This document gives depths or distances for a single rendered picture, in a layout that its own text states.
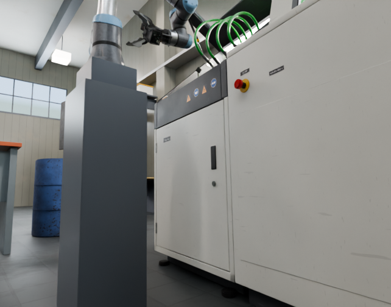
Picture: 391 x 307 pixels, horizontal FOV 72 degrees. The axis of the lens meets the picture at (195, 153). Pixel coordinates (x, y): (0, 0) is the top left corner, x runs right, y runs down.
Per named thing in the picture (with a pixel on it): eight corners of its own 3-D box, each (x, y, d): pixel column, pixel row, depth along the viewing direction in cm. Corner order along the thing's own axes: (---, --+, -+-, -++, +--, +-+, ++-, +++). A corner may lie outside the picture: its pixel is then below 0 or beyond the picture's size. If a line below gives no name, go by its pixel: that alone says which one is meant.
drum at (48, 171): (78, 228, 315) (80, 162, 325) (92, 232, 275) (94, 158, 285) (27, 233, 284) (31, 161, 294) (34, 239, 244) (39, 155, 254)
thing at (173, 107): (156, 128, 165) (156, 102, 167) (163, 128, 167) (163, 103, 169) (221, 98, 113) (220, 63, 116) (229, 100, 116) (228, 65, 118)
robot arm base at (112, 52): (94, 58, 99) (95, 33, 101) (81, 72, 111) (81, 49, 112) (132, 69, 109) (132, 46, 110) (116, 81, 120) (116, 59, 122)
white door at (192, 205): (154, 245, 157) (154, 129, 166) (158, 244, 158) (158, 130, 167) (228, 271, 103) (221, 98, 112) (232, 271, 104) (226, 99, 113)
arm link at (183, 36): (183, 37, 149) (186, 52, 149) (167, 33, 142) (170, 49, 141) (192, 30, 143) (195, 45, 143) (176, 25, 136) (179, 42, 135)
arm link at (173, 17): (187, 3, 138) (192, 24, 137) (179, 16, 148) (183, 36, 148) (173, 2, 135) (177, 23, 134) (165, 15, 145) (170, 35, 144)
